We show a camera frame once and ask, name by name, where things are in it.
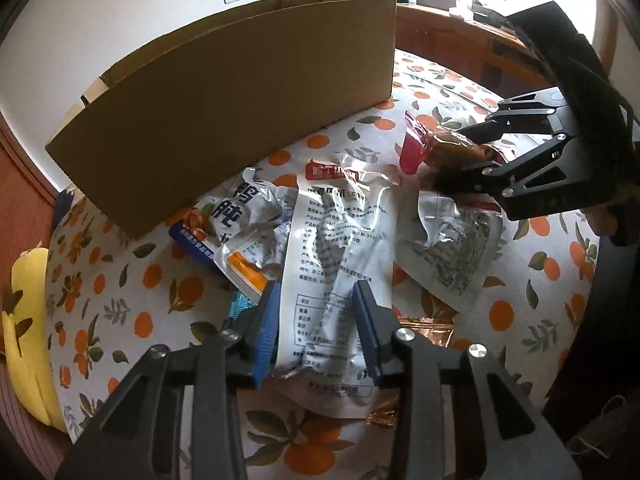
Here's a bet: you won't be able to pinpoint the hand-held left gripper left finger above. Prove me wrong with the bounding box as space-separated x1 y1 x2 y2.
55 280 281 480

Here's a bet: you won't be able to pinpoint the teal snack packet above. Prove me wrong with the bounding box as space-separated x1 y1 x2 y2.
227 290 278 366

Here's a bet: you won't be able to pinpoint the orange label snack packet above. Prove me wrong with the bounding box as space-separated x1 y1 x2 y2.
214 220 296 306

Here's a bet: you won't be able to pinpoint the wooden cabinet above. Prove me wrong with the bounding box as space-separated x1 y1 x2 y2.
395 2 551 111

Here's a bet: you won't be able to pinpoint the brown cardboard box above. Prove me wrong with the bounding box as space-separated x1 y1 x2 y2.
45 0 397 240

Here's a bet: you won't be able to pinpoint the red sausage snack packet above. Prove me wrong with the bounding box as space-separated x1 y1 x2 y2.
400 110 501 176

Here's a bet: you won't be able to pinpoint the wooden wardrobe door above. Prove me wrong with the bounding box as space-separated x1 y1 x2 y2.
0 115 61 281

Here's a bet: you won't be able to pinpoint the copper foil snack packet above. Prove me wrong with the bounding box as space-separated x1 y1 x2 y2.
367 310 458 428

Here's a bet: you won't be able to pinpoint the orange fruit print tablecloth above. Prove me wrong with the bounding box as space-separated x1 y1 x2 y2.
42 50 601 480

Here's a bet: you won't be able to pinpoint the dark cloth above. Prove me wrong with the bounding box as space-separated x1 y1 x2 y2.
52 187 76 217

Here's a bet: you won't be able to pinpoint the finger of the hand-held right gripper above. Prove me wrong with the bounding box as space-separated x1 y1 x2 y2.
457 87 571 145
431 134 610 222

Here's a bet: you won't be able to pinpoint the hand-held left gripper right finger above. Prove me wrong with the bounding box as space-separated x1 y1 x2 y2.
351 281 583 480

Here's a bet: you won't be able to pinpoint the person's dark trousers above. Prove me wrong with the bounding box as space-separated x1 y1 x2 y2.
542 235 640 461

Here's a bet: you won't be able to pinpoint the large white snack packet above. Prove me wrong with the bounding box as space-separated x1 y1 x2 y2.
272 157 401 418

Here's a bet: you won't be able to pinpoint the white and blue snack packet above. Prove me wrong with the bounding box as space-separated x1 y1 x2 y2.
169 167 301 271

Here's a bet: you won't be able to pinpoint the yellow plush toy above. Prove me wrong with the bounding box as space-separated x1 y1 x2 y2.
0 247 68 433

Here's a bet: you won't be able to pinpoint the crumpled white snack packet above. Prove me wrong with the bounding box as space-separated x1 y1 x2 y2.
392 190 506 313

